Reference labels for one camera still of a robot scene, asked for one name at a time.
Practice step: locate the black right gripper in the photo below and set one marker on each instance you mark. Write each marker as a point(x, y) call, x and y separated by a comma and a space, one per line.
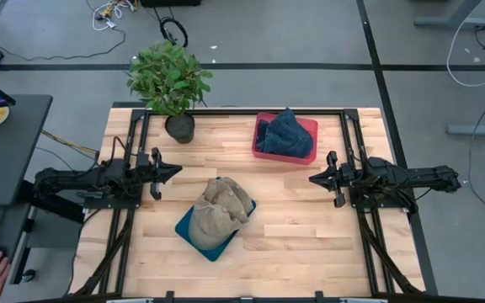
point(348, 176)

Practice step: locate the teal plastic bin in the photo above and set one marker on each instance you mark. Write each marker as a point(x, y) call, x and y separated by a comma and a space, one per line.
point(183, 229)

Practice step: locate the green plant in black pot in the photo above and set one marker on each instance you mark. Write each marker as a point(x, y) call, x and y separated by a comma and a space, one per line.
point(168, 76)

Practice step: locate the black caster wheel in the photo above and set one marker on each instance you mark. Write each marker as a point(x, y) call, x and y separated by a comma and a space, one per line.
point(28, 275)

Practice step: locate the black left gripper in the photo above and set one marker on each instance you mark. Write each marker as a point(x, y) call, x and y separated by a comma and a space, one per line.
point(150, 170)

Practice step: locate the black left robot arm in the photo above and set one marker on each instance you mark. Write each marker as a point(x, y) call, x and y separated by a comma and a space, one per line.
point(78, 181)

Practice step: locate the black desk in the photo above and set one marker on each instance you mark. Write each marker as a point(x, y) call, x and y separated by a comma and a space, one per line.
point(11, 147)

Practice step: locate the navy baseball cap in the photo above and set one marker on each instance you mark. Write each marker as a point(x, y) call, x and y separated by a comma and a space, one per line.
point(291, 134)
point(263, 136)

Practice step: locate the black aluminium table frame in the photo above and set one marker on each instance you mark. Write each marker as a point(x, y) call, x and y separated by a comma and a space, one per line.
point(234, 112)

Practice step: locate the black box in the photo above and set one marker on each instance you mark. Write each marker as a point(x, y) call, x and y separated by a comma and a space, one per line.
point(171, 2)

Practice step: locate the grey desk foot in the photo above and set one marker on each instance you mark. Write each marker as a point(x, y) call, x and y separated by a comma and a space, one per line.
point(470, 129)
point(449, 22)

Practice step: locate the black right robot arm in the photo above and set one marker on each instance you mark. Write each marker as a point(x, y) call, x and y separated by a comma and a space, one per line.
point(415, 174)

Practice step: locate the pink plastic bin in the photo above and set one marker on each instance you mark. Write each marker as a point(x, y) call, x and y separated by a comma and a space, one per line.
point(284, 159)

